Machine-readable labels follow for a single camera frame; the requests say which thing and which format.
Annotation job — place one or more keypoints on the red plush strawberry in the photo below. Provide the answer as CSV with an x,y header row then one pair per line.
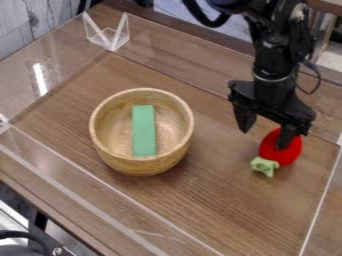
x,y
273,158

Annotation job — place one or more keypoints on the metal table leg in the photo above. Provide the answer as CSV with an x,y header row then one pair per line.
x,y
321,25

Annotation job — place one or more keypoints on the black table frame bracket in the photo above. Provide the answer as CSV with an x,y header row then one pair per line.
x,y
53,247

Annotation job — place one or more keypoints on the green rectangular block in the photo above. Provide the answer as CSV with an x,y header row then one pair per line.
x,y
144,131

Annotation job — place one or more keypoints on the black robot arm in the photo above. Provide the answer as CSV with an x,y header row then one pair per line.
x,y
279,24

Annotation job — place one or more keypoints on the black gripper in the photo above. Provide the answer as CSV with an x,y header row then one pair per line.
x,y
273,99

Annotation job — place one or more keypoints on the wooden bowl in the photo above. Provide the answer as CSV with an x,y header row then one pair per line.
x,y
112,131

